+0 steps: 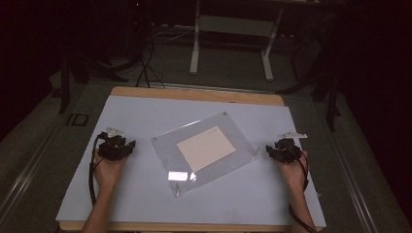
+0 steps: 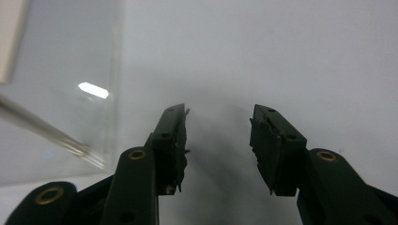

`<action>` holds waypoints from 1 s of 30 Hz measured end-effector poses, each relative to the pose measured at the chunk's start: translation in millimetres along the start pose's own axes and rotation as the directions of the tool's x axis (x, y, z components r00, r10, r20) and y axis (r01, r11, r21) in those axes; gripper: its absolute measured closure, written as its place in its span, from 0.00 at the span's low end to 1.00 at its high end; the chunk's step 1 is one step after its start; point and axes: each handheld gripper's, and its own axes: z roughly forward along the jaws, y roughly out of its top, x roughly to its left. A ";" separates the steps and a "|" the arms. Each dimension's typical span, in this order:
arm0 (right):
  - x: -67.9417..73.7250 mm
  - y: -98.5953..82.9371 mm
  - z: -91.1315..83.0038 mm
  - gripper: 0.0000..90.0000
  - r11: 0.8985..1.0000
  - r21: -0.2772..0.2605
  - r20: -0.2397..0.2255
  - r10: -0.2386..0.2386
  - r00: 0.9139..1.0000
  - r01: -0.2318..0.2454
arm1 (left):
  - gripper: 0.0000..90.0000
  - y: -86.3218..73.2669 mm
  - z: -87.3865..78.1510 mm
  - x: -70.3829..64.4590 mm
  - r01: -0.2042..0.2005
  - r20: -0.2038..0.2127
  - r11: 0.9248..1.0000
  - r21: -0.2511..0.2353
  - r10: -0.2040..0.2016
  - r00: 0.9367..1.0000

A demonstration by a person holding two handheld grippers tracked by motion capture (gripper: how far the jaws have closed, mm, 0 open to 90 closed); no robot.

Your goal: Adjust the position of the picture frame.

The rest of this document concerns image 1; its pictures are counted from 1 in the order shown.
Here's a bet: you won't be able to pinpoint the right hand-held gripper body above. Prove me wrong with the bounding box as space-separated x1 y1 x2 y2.
277 131 308 164

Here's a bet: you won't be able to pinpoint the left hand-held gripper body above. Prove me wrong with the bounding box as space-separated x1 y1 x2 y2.
98 126 127 162

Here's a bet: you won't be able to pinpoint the clear acrylic photo frame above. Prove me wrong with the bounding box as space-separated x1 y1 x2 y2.
150 111 261 198

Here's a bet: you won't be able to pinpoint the photo card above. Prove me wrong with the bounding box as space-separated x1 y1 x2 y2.
176 125 237 174

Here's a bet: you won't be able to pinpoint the person's right hand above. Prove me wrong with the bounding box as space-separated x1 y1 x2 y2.
275 150 309 192

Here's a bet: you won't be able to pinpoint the person's left hand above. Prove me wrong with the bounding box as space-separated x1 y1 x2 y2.
93 155 128 192

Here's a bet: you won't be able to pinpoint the dark floor socket plate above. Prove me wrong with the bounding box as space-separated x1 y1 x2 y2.
65 113 90 127

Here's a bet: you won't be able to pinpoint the white table mat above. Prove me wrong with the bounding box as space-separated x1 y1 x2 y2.
55 94 327 228

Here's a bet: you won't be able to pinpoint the black metal stand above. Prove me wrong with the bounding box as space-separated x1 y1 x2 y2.
57 48 129 115
277 18 343 132

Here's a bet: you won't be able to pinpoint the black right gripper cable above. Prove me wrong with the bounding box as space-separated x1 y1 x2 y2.
286 142 319 233

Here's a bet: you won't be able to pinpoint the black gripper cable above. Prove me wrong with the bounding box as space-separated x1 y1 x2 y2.
286 142 319 233
88 132 108 208

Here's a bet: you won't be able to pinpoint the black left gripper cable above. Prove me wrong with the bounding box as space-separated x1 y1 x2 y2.
88 132 108 208

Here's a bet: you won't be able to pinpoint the black floor cables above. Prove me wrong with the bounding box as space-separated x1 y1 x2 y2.
135 40 167 89

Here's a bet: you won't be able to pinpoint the metal floor rail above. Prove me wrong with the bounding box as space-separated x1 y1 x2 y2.
325 129 380 233
0 119 66 221

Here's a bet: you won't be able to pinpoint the white metal desk frame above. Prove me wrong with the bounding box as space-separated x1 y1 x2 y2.
189 0 286 83

